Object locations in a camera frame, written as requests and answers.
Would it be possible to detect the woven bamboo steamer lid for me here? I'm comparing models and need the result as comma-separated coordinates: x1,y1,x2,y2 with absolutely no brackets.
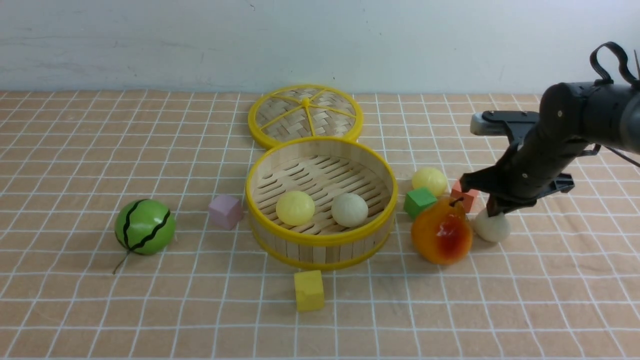
247,84,364,150

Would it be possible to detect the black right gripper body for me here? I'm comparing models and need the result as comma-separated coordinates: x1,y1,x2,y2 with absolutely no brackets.
459,129,590,211

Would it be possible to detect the yellow cube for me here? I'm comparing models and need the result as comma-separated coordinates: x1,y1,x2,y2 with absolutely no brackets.
294,269,325,313

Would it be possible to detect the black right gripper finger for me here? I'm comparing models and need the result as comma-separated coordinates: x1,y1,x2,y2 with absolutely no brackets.
486,196,506,218

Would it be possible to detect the lilac cube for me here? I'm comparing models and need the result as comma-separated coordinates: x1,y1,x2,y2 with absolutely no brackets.
208,194,243,231

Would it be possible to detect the white bun front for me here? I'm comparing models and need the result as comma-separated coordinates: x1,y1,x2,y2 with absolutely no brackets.
331,193,369,228

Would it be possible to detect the bamboo steamer tray yellow rim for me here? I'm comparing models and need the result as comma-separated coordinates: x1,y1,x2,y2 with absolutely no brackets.
245,137,399,271

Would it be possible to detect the salmon pink cube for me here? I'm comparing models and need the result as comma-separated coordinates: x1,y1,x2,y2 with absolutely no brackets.
450,180,480,214

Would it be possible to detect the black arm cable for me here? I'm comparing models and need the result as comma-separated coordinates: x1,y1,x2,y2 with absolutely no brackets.
589,42,640,168

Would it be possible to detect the checked beige tablecloth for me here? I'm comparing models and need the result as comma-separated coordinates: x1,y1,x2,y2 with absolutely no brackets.
0,89,639,360

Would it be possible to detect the white bun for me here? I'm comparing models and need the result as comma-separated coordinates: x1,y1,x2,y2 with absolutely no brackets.
471,208,512,243
331,193,369,228

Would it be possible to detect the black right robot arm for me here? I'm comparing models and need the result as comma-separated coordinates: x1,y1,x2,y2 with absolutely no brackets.
459,82,640,217

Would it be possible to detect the orange plastic pear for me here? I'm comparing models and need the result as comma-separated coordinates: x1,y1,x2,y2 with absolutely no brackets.
410,197,474,266

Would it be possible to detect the pale yellow bun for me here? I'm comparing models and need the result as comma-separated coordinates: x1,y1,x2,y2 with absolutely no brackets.
411,167,448,198

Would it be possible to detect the green toy watermelon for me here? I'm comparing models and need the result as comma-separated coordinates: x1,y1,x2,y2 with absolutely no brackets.
112,198,176,275

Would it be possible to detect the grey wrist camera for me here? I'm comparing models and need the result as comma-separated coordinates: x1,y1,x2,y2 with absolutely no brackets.
470,111,539,144

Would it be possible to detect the green cube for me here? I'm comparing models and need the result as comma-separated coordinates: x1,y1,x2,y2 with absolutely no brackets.
403,187,438,221

